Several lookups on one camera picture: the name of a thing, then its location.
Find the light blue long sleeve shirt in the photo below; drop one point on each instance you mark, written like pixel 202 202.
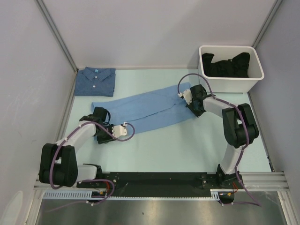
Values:
pixel 148 111

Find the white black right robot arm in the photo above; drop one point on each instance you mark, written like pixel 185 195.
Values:
pixel 239 126

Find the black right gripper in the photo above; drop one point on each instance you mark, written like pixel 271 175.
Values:
pixel 197 113

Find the black shirt in bin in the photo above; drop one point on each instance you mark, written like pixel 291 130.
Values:
pixel 237 67

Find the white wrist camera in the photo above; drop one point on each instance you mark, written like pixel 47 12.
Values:
pixel 187 96
pixel 119 130

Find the folded dark blue checked shirt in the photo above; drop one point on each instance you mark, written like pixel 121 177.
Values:
pixel 95 82

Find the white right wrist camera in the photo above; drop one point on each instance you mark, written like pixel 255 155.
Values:
pixel 187 96

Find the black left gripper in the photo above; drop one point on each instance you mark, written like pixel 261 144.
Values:
pixel 101 140

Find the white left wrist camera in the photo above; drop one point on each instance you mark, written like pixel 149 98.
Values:
pixel 119 130

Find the aluminium frame rail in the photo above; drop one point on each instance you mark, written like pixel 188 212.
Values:
pixel 265 181

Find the white slotted cable duct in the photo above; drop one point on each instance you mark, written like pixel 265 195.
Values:
pixel 96 196

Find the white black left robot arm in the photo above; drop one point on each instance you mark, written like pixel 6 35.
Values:
pixel 59 165

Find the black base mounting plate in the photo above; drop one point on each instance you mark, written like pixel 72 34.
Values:
pixel 138 190

